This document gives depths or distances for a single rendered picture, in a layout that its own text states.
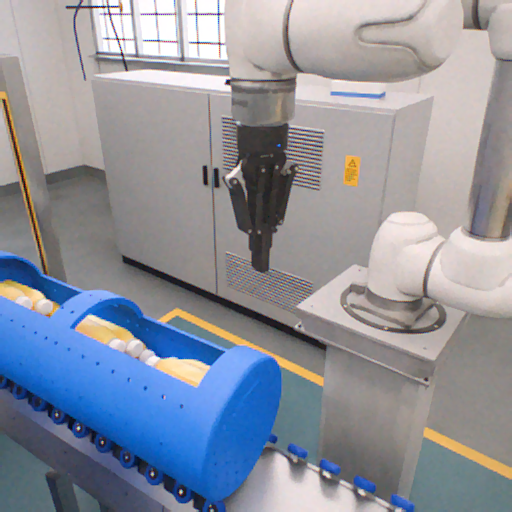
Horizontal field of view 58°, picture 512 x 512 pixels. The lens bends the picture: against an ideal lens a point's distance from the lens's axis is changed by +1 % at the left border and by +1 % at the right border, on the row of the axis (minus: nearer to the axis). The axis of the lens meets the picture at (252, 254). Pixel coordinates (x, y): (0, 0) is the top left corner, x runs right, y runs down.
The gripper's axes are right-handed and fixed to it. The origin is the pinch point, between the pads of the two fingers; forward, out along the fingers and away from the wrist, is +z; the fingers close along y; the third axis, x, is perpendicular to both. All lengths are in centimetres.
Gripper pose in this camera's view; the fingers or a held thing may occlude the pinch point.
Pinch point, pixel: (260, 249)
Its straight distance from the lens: 74.3
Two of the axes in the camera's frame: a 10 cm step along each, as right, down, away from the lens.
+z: -0.1, 8.9, 4.5
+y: -8.1, 2.6, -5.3
